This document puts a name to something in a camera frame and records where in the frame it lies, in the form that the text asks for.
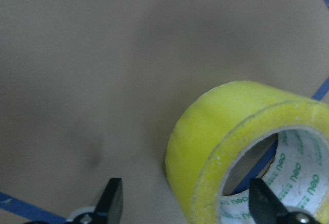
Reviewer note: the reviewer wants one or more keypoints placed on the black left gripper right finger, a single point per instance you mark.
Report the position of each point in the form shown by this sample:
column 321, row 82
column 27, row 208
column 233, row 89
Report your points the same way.
column 264, row 206

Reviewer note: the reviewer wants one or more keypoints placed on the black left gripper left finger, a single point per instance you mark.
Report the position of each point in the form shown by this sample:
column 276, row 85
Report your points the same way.
column 108, row 209

